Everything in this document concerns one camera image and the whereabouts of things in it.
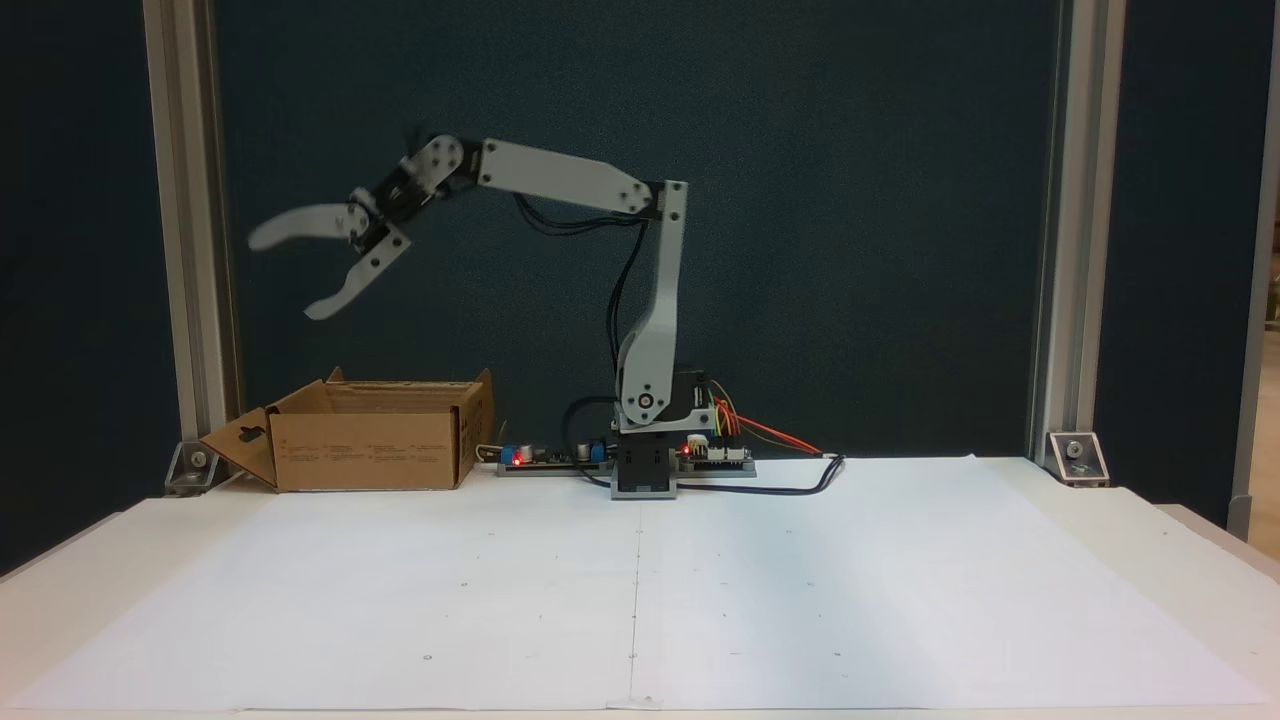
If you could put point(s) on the aluminium frame post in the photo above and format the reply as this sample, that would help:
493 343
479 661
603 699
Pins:
1080 250
190 300

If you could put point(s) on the grey pivoting gripper finger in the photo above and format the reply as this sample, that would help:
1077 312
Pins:
370 265

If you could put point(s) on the aluminium corner bracket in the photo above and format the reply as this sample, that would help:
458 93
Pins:
195 468
1078 458

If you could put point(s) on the clear tape piece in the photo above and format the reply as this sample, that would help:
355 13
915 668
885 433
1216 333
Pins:
640 702

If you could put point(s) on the grey vertical frame bar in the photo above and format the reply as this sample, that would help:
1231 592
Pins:
1245 450

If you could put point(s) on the blue circuit board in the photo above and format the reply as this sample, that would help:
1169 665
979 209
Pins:
545 457

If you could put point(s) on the circuit board with white connector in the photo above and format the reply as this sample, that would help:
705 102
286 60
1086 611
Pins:
720 457

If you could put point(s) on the white paper sheet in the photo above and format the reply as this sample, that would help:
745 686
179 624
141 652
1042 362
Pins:
350 620
900 600

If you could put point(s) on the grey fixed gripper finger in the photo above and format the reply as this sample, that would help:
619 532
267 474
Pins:
300 224

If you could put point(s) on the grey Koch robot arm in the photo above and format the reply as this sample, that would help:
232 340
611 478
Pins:
560 175

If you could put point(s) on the open cardboard box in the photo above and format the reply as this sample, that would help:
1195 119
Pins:
360 450

